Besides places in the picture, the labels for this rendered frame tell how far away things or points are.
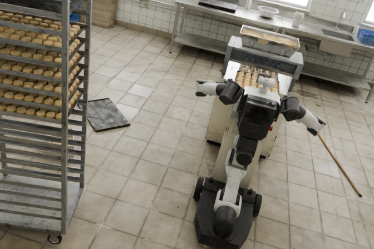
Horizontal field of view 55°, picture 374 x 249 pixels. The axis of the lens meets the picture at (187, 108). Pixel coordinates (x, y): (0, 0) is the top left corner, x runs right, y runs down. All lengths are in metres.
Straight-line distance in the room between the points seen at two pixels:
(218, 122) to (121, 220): 1.46
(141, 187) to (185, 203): 0.43
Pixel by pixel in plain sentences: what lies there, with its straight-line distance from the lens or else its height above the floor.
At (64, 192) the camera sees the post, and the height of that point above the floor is 0.53.
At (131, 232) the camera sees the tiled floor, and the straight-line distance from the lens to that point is 2.98.
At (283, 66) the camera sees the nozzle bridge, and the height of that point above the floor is 1.08.
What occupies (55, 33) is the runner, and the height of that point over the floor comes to 1.59.
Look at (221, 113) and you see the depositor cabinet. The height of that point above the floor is 0.45.
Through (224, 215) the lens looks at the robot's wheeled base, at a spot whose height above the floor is 0.35.
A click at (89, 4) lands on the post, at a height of 1.64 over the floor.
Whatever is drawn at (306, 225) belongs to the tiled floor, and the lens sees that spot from 3.52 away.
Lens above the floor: 2.29
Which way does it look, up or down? 30 degrees down
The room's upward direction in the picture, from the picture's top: 12 degrees clockwise
